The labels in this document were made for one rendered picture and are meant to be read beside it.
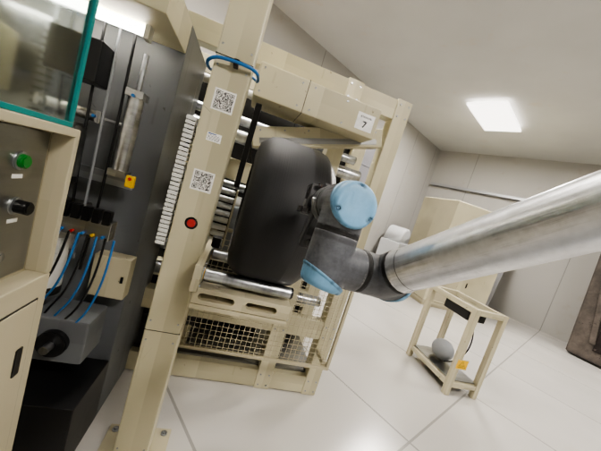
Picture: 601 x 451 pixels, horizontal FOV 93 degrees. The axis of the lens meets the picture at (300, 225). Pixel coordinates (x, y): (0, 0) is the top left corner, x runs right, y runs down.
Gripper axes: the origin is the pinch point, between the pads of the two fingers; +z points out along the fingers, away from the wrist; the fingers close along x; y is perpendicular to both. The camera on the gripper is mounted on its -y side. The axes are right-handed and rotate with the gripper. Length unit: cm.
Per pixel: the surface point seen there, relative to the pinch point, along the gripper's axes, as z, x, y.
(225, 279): 20.2, 16.9, -30.1
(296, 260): 8.0, -3.5, -15.9
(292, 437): 61, -42, -116
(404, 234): 519, -378, 51
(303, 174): 7.2, 2.3, 12.4
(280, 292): 20.2, -4.0, -30.3
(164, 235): 28, 42, -21
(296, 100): 44, 7, 51
